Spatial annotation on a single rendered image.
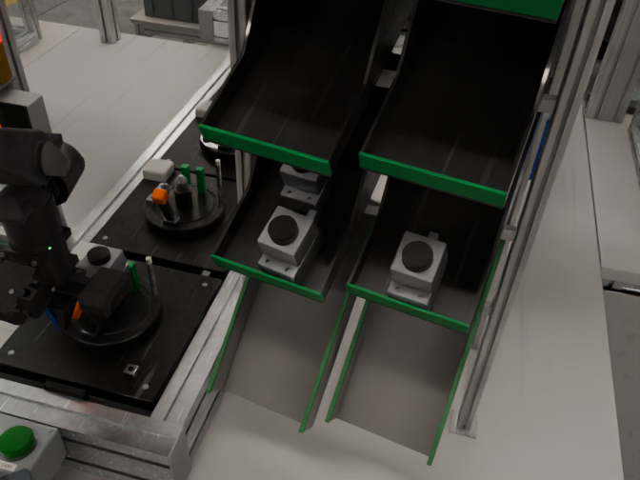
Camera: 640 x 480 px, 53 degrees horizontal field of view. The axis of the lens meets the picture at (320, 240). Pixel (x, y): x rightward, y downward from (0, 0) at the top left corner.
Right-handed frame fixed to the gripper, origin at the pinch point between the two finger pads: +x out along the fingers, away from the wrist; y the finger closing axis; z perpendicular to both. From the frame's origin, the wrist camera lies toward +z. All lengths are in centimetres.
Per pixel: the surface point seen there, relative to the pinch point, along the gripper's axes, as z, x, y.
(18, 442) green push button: 11.7, 11.7, -0.8
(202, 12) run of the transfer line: -127, 11, -35
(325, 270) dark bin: -3.9, -11.8, 32.2
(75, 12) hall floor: -325, 102, -217
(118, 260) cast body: -10.8, 0.6, 2.1
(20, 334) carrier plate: -3.2, 11.6, -10.8
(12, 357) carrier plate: 0.6, 11.7, -9.4
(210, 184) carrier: -45.2, 10.8, 0.5
